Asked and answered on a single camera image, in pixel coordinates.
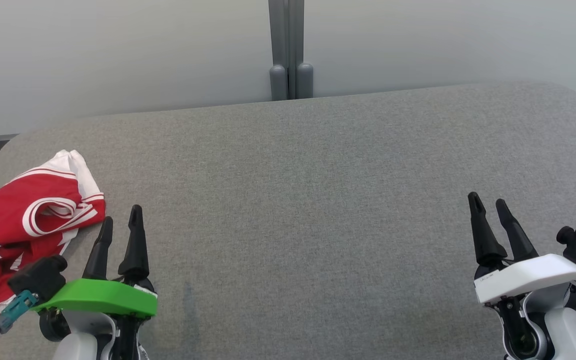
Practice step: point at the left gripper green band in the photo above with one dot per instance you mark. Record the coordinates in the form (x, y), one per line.
(98, 297)

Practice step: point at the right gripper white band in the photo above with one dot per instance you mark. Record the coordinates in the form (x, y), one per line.
(528, 277)

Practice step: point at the red basketball jersey white trim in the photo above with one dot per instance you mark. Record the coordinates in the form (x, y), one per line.
(13, 215)

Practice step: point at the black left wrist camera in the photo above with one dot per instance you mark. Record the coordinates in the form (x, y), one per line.
(38, 277)

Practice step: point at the grey partition post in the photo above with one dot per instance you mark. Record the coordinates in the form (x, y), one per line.
(278, 50)
(300, 50)

